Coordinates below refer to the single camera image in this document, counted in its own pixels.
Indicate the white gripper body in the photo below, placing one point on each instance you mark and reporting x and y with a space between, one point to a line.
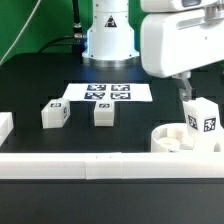
172 43

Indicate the white fence wall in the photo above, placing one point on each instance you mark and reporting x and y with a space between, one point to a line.
89 166
6 125

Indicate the white left fence wall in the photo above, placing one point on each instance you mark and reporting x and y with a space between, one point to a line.
6 125

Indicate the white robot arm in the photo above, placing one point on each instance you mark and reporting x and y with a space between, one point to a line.
111 40

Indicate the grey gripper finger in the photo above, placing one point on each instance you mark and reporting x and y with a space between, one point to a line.
184 86

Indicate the white marker sheet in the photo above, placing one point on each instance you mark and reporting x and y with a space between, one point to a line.
108 91

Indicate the white round stool seat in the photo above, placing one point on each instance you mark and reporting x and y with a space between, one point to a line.
174 137

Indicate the white front fence wall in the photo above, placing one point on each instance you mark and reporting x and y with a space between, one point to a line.
89 166

